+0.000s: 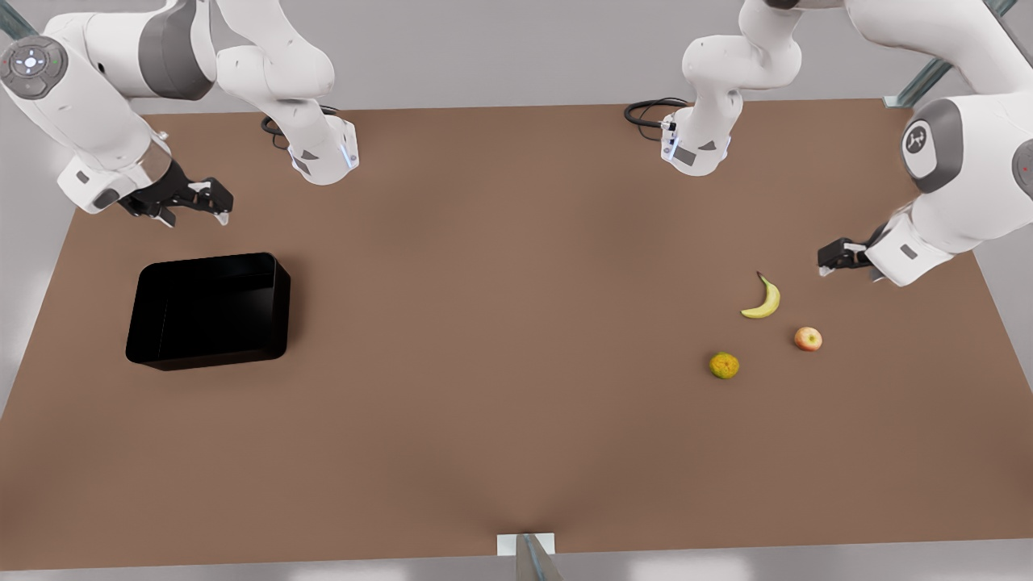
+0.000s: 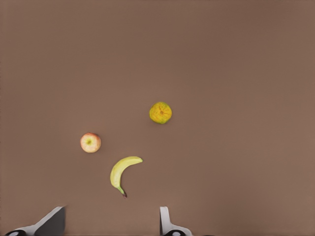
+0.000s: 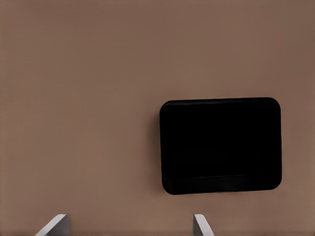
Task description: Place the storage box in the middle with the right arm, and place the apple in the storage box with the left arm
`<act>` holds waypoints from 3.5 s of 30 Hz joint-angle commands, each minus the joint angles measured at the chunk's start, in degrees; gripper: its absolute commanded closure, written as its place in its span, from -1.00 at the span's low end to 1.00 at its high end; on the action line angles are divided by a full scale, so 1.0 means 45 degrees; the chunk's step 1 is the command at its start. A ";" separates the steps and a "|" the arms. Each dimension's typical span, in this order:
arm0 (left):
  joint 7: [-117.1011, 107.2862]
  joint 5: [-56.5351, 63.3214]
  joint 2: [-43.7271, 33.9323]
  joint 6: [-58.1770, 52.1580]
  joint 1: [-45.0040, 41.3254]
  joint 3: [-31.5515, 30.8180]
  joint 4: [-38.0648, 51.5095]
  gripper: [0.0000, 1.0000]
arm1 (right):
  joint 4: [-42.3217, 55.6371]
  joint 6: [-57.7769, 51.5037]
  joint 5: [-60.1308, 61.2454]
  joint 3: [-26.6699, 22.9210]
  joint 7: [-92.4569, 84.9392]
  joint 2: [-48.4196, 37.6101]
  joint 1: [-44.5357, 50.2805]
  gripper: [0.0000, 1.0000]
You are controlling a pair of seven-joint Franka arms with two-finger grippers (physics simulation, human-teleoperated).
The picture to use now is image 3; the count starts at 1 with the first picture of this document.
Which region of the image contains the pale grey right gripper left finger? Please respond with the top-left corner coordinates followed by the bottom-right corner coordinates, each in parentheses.
top-left (34, 213), bottom-right (69, 236)

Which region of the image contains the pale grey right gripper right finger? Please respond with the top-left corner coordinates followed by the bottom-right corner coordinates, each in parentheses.
top-left (192, 213), bottom-right (215, 236)

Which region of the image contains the black rectangular storage box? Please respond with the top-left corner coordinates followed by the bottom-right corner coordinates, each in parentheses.
top-left (159, 97), bottom-right (283, 196)

